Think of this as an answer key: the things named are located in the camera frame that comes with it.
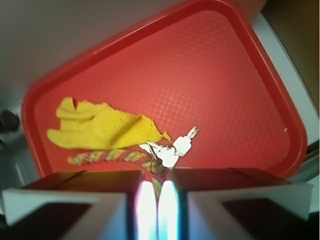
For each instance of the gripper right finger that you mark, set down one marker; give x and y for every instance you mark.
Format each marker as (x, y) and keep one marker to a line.
(240, 204)

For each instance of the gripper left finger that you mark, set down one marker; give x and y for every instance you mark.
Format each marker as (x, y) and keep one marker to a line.
(76, 205)

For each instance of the silver keys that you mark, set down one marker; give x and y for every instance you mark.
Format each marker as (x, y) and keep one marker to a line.
(165, 157)

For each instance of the yellow microfiber cloth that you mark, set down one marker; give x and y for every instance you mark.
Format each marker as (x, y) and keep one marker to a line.
(84, 125)

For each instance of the red plastic tray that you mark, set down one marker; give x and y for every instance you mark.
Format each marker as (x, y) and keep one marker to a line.
(196, 64)

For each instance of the multicolour twisted rope toy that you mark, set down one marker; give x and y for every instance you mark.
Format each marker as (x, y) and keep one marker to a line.
(142, 159)

